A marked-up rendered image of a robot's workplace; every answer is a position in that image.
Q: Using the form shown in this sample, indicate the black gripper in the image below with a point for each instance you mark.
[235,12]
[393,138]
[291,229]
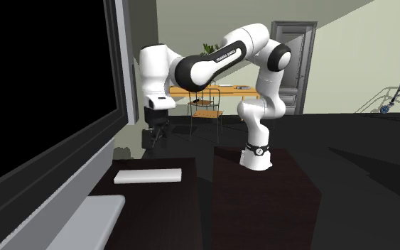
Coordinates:
[156,118]

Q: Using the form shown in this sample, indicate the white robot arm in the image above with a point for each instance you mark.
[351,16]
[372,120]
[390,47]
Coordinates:
[265,86]

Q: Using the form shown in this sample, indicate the flat white box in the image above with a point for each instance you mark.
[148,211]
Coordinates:
[147,176]

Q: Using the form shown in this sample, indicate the metal chair with wooden seat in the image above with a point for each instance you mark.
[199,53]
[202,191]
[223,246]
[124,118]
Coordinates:
[206,113]

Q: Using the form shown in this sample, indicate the light wooden table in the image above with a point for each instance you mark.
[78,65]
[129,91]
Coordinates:
[230,92]

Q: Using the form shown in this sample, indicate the grey book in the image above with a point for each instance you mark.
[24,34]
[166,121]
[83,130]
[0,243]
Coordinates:
[243,87]

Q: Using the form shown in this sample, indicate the green potted plant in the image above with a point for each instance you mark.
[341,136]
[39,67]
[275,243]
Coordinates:
[210,48]

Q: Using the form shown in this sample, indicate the large black television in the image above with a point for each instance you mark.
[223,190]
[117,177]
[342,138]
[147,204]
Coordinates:
[40,86]

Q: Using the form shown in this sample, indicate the dark robot stand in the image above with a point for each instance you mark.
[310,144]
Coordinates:
[262,207]

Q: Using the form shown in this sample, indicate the grey door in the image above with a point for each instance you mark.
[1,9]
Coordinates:
[298,86]

